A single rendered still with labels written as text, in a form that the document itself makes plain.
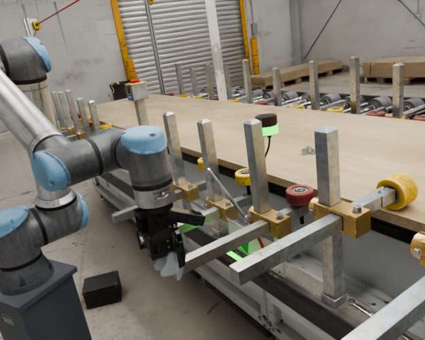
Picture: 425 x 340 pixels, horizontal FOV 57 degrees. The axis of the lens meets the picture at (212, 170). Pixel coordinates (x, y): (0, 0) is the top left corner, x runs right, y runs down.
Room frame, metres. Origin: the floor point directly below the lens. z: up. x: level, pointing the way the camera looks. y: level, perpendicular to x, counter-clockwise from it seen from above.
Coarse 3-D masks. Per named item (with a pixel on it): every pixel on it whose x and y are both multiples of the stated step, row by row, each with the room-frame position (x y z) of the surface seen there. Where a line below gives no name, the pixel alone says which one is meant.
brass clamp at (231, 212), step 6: (204, 204) 1.24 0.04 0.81; (210, 204) 1.21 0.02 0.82; (216, 204) 1.18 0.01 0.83; (222, 204) 1.17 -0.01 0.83; (222, 210) 1.15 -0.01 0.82; (228, 210) 1.14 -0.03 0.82; (234, 210) 1.15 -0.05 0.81; (222, 216) 1.16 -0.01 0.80; (228, 216) 1.14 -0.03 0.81; (234, 216) 1.15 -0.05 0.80
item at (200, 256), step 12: (300, 216) 1.01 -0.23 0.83; (252, 228) 0.93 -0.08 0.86; (264, 228) 0.94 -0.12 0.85; (216, 240) 0.90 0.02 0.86; (228, 240) 0.89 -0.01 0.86; (240, 240) 0.90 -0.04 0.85; (192, 252) 0.85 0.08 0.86; (204, 252) 0.85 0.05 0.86; (216, 252) 0.86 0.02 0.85; (192, 264) 0.82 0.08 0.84
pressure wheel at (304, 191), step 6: (294, 186) 1.06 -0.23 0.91; (300, 186) 1.06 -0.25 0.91; (306, 186) 1.05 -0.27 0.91; (288, 192) 1.02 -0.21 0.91; (294, 192) 1.02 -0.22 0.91; (300, 192) 1.02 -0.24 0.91; (306, 192) 1.00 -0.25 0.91; (312, 192) 1.01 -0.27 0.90; (288, 198) 1.02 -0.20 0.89; (294, 198) 1.00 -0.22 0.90; (300, 198) 0.99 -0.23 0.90; (306, 198) 0.99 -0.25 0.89; (312, 198) 1.01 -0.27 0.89; (294, 204) 1.00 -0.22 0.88; (300, 204) 0.99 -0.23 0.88; (306, 204) 0.99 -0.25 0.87; (300, 222) 1.03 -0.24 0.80
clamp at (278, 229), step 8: (256, 216) 0.99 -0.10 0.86; (264, 216) 0.97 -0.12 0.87; (272, 216) 0.96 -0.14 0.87; (288, 216) 0.95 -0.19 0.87; (272, 224) 0.94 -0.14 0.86; (280, 224) 0.93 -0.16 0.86; (288, 224) 0.94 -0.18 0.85; (272, 232) 0.94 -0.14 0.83; (280, 232) 0.92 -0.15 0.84; (288, 232) 0.94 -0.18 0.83
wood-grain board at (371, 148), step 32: (160, 96) 3.55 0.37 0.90; (128, 128) 2.34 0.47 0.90; (192, 128) 2.07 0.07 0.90; (224, 128) 1.96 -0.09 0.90; (288, 128) 1.76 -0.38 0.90; (352, 128) 1.60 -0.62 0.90; (384, 128) 1.53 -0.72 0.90; (416, 128) 1.46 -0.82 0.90; (224, 160) 1.43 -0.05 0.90; (288, 160) 1.32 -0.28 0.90; (352, 160) 1.22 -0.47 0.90; (384, 160) 1.18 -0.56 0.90; (416, 160) 1.13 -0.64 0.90; (352, 192) 0.97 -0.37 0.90; (416, 224) 0.77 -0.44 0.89
